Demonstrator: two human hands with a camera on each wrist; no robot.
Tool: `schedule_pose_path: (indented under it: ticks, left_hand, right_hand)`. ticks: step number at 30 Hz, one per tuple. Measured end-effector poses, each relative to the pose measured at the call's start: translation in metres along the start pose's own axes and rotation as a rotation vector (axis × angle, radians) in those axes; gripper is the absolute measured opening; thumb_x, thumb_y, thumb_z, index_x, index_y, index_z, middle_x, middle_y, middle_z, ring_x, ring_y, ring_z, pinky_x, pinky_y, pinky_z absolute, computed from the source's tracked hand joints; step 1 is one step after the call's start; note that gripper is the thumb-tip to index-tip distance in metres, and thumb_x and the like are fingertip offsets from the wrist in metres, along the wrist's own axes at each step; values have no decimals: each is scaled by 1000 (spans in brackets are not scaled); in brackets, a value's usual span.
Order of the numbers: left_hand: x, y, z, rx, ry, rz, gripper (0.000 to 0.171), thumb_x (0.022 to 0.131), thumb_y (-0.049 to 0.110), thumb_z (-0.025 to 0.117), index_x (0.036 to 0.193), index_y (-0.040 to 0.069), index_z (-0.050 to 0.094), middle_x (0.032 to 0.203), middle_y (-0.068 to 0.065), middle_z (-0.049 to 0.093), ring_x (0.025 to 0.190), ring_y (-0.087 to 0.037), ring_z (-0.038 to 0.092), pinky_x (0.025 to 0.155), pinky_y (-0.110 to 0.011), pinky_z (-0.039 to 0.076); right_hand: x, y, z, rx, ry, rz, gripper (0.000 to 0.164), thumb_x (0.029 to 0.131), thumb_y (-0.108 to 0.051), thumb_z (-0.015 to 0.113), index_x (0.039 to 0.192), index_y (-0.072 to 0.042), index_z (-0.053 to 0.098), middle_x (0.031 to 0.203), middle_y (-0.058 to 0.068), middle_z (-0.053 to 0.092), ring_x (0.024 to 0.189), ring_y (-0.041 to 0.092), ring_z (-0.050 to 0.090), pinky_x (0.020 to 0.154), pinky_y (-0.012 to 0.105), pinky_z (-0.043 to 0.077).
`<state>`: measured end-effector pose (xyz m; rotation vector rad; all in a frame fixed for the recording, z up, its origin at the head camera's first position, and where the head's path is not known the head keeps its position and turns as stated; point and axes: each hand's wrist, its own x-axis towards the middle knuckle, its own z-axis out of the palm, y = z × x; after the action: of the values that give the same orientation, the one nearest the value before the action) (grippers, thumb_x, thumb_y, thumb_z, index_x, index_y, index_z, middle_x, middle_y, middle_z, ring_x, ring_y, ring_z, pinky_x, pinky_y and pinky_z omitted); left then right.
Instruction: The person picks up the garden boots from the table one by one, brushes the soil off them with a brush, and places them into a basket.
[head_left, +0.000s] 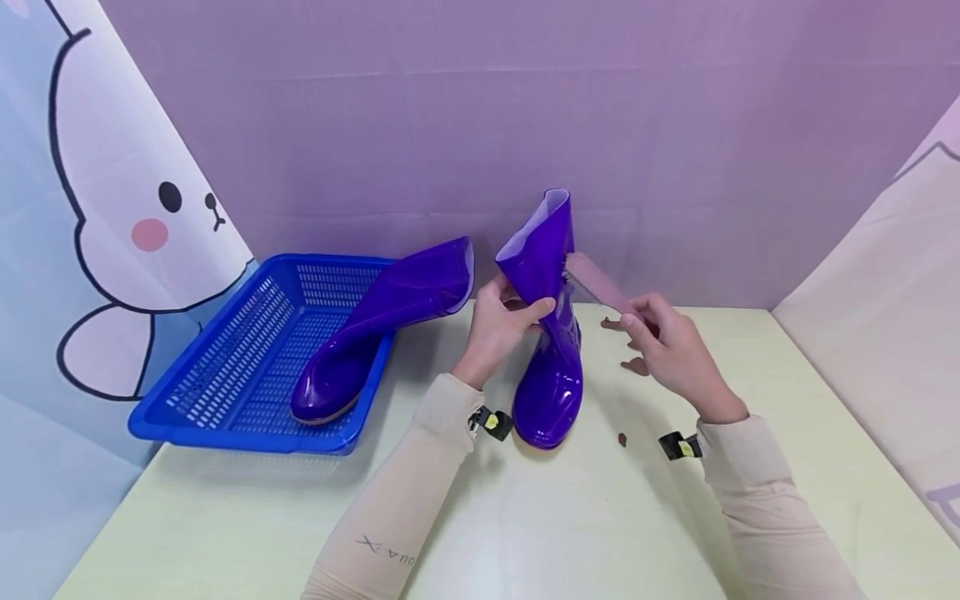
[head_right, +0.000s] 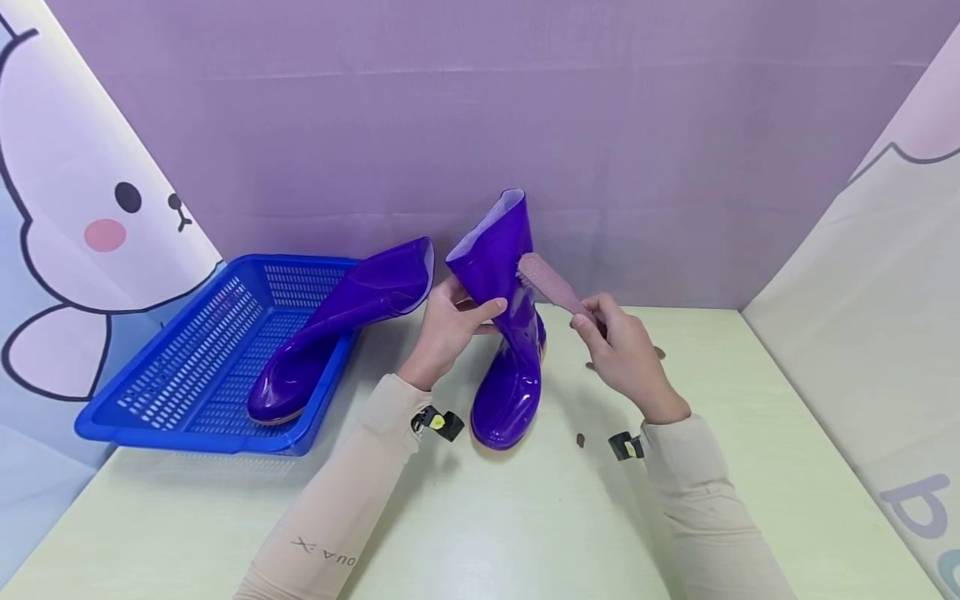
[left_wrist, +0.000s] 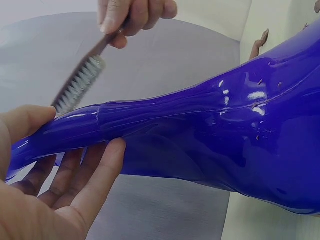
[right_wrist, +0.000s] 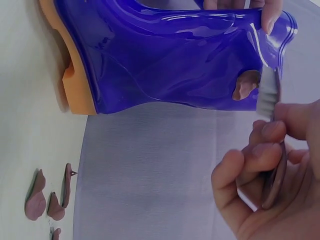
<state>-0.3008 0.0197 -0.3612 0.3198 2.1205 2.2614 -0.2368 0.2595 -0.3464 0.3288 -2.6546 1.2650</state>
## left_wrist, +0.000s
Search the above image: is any person's right hand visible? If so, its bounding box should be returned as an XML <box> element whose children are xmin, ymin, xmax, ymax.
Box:
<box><xmin>96</xmin><ymin>0</ymin><xmax>179</xmax><ymax>50</ymax></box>

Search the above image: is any grey mat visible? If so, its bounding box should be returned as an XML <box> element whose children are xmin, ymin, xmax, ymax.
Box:
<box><xmin>0</xmin><ymin>11</ymin><xmax>242</xmax><ymax>240</ymax></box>

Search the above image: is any brown wood chip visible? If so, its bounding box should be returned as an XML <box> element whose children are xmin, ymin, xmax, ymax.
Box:
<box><xmin>258</xmin><ymin>28</ymin><xmax>271</xmax><ymax>46</ymax></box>
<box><xmin>248</xmin><ymin>39</ymin><xmax>262</xmax><ymax>60</ymax></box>

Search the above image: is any person's left hand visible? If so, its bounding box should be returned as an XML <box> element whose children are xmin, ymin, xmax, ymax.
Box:
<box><xmin>0</xmin><ymin>104</ymin><xmax>127</xmax><ymax>240</ymax></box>

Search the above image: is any brown brush with white bristles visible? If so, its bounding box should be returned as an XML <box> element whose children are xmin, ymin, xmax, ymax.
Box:
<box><xmin>51</xmin><ymin>21</ymin><xmax>127</xmax><ymax>118</ymax></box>

